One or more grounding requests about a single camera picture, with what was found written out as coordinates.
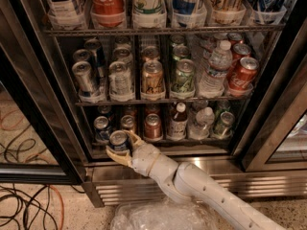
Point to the gold can rear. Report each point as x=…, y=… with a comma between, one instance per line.
x=150, y=53

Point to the red coca-cola bottle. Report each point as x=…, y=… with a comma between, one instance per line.
x=108, y=12

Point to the stainless steel glass-door fridge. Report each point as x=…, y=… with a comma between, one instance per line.
x=109, y=183

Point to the top wire shelf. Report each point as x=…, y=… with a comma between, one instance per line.
x=165, y=31

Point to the red coke can rear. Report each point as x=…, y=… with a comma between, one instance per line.
x=235, y=38

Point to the silver blue can rear-left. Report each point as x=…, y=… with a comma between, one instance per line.
x=83, y=55

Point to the clear water bottle shelf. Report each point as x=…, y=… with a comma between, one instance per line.
x=199, y=123
x=216, y=68

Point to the bottom wire shelf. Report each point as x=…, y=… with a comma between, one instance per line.
x=185, y=142

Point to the open left fridge door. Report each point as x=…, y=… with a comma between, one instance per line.
x=30, y=66

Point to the dark blue can rear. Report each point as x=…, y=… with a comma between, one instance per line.
x=94, y=46

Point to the clear water bottle bottom shelf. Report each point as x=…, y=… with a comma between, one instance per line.
x=199, y=123

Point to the white silver can front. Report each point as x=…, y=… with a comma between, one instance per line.
x=120, y=82

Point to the red coke can middle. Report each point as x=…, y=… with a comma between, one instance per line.
x=239, y=50

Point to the gold can bottom shelf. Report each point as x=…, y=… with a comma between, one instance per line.
x=128, y=123

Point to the green can front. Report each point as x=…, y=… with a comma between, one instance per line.
x=183, y=77

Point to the red coke can front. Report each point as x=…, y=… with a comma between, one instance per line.
x=243, y=74

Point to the gold can front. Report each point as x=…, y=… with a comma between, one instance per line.
x=152, y=83

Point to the green white 7up bottle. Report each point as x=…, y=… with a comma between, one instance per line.
x=146, y=12

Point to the gold striped drink bottle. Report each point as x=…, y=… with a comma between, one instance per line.
x=227, y=12

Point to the dark blue drink bottle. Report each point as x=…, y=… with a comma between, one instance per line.
x=266, y=11

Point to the clear water bottle middle shelf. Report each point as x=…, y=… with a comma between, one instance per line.
x=216, y=68

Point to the red coke can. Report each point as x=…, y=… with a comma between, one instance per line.
x=243, y=74
x=235, y=38
x=239, y=50

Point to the blue pepsi bottle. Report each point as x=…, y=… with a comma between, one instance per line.
x=185, y=9

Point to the blue pepsi can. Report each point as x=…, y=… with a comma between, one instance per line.
x=102, y=129
x=119, y=141

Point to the middle wire shelf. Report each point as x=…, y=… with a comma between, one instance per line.
x=163, y=101

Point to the green can bottom shelf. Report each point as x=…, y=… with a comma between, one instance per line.
x=222, y=128

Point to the white silver can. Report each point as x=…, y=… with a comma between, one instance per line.
x=123, y=54
x=120, y=82

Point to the red can bottom shelf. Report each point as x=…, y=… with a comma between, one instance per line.
x=152, y=128

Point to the crumpled clear plastic bag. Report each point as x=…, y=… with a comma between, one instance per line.
x=163, y=215

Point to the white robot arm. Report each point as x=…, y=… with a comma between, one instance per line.
x=184, y=181

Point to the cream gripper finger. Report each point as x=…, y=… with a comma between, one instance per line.
x=135, y=140
x=121, y=157

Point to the green can middle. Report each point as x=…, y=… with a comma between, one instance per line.
x=181, y=52

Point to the white tea carton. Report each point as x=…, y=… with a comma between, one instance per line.
x=66, y=14

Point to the white silver can middle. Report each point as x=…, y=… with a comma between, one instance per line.
x=123, y=54

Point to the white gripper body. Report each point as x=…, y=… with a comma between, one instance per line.
x=143, y=159

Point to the silver blue can front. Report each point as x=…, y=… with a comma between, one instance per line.
x=88, y=86

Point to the wire shelf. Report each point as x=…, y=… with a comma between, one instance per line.
x=165, y=31
x=185, y=142
x=163, y=101

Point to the right glass fridge door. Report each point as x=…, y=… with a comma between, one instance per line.
x=276, y=107

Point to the juice bottle white cap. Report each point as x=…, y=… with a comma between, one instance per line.
x=178, y=121

